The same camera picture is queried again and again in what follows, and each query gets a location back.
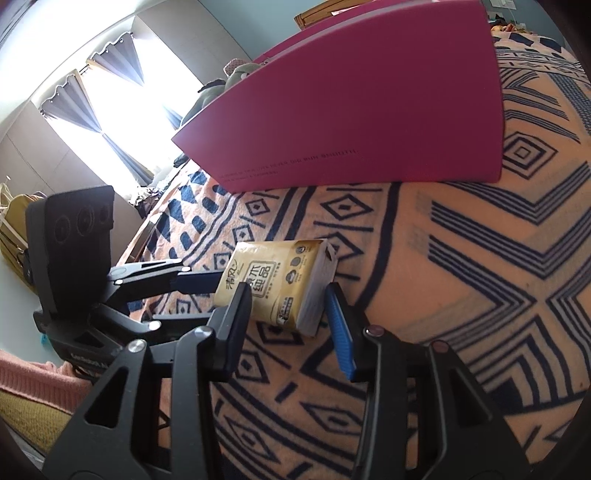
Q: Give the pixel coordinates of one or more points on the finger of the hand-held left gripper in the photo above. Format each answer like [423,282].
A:
[198,281]
[171,325]

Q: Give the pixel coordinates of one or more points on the yellow tissue pack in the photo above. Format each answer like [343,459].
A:
[272,277]

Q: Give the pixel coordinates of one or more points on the grey curtain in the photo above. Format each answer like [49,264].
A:
[83,110]
[124,60]

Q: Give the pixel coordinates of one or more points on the bright window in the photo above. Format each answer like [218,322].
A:
[134,110]

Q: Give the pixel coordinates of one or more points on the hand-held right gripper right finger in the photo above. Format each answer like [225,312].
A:
[339,332]

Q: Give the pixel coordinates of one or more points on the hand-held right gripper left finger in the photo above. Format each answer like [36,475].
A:
[235,323]

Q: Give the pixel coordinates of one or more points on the green plush toy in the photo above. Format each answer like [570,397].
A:
[242,78]

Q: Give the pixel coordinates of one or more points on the yellow bag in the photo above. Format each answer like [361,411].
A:
[16,230]

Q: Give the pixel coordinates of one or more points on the wooden bed headboard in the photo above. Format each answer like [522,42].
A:
[314,16]

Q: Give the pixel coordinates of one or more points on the orange navy patterned blanket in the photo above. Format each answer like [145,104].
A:
[461,277]

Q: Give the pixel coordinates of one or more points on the person's yellow clothing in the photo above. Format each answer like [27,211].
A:
[27,422]

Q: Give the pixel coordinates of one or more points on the pink cardboard box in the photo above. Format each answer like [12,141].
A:
[346,115]

